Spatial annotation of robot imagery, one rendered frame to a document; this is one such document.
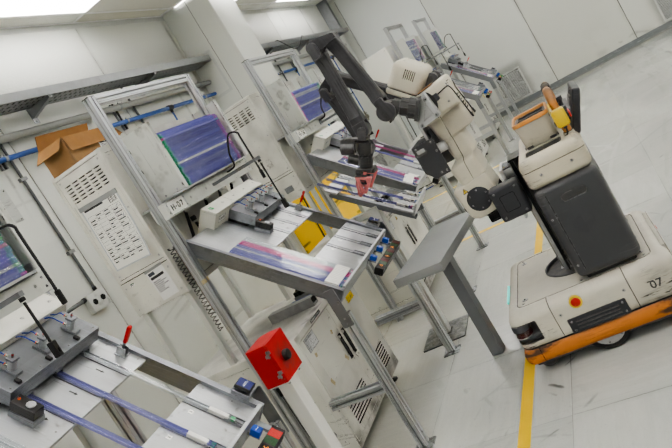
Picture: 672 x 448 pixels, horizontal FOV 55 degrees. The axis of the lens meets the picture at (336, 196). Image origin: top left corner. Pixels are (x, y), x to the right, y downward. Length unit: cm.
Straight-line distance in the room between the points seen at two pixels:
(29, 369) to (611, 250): 200
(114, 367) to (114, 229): 105
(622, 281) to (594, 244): 17
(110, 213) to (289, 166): 148
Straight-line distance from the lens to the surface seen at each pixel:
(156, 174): 286
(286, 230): 298
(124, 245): 294
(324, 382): 281
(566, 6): 1026
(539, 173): 252
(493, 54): 1034
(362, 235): 307
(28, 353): 196
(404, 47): 747
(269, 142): 408
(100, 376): 198
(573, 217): 257
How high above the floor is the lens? 131
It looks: 6 degrees down
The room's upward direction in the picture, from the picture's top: 31 degrees counter-clockwise
